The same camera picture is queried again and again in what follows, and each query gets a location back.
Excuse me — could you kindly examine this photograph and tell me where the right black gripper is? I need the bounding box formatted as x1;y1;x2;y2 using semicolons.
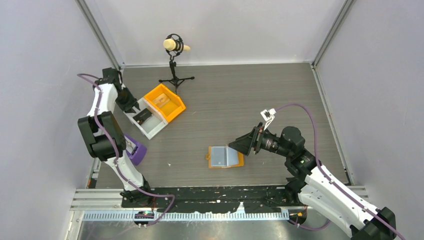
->
229;122;292;158

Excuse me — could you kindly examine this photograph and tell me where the orange leather card holder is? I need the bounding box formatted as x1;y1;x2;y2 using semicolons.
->
205;146;244;169

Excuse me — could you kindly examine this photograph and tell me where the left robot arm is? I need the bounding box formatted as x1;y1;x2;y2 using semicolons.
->
77;67;154;207

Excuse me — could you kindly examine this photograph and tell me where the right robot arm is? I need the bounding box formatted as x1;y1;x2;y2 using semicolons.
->
228;123;400;240

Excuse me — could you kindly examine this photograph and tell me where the black card in white bin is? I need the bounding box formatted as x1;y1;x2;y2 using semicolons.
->
133;108;153;125

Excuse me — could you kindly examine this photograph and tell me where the card in orange bin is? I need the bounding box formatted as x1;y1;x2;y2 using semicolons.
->
152;93;170;108

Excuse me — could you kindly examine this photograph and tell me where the white plastic bin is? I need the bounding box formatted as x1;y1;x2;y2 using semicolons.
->
124;98;168;140

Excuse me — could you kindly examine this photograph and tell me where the orange plastic bin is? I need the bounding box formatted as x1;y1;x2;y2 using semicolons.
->
143;83;186;123

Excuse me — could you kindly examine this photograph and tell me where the purple plastic bin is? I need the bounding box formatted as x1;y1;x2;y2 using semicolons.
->
124;133;147;166

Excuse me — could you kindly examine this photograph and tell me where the beige microphone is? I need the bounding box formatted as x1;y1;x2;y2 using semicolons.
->
163;38;191;52

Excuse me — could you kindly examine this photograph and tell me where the black microphone tripod stand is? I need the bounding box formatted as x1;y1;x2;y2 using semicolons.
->
158;33;195;95

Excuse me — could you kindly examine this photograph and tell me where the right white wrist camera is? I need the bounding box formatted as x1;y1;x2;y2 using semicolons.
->
260;108;276;130

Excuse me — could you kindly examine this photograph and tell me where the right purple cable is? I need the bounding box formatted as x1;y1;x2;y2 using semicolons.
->
274;102;408;240

